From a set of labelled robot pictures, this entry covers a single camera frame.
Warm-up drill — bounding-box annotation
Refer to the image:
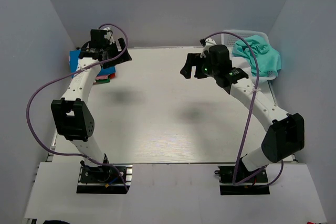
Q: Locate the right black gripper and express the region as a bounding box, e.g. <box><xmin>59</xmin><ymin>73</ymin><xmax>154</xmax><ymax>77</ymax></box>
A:
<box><xmin>181</xmin><ymin>54</ymin><xmax>219</xmax><ymax>79</ymax></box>

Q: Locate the white t shirt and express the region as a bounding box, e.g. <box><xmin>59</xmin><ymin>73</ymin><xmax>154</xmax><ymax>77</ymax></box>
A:
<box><xmin>231</xmin><ymin>56</ymin><xmax>256</xmax><ymax>82</ymax></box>

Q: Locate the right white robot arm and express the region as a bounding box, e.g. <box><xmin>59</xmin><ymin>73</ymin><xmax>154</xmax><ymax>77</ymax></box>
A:
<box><xmin>180</xmin><ymin>45</ymin><xmax>305</xmax><ymax>182</ymax></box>

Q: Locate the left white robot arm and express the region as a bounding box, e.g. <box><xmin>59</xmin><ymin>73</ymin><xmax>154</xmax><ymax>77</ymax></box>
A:
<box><xmin>51</xmin><ymin>24</ymin><xmax>132</xmax><ymax>182</ymax></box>

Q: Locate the green folded t shirt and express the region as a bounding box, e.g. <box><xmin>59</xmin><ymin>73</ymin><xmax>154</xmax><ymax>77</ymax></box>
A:
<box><xmin>94</xmin><ymin>79</ymin><xmax>110</xmax><ymax>85</ymax></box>

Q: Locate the white plastic basket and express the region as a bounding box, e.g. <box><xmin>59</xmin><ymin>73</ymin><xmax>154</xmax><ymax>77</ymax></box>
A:
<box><xmin>221</xmin><ymin>29</ymin><xmax>281</xmax><ymax>83</ymax></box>

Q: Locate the blue folded t shirt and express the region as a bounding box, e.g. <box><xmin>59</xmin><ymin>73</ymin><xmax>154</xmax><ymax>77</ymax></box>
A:
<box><xmin>69</xmin><ymin>49</ymin><xmax>116</xmax><ymax>77</ymax></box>

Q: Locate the teal t shirt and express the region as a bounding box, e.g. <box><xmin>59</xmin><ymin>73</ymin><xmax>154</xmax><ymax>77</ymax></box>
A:
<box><xmin>232</xmin><ymin>35</ymin><xmax>281</xmax><ymax>78</ymax></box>

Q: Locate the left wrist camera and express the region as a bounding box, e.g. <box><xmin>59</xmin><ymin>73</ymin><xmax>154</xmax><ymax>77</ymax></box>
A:
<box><xmin>98</xmin><ymin>27</ymin><xmax>115</xmax><ymax>47</ymax></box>

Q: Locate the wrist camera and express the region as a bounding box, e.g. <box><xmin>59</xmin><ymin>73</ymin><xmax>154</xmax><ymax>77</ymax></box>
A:
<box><xmin>98</xmin><ymin>27</ymin><xmax>115</xmax><ymax>47</ymax></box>
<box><xmin>200</xmin><ymin>38</ymin><xmax>217</xmax><ymax>58</ymax></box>

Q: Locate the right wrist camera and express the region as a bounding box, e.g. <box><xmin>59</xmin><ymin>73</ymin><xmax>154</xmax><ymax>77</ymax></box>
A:
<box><xmin>200</xmin><ymin>38</ymin><xmax>217</xmax><ymax>58</ymax></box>

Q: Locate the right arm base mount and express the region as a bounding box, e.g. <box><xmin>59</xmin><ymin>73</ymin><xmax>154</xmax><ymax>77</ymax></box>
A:
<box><xmin>214</xmin><ymin>165</ymin><xmax>270</xmax><ymax>196</ymax></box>

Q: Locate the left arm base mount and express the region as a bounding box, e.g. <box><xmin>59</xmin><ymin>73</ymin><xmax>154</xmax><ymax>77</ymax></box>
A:
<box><xmin>76</xmin><ymin>162</ymin><xmax>133</xmax><ymax>195</ymax></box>

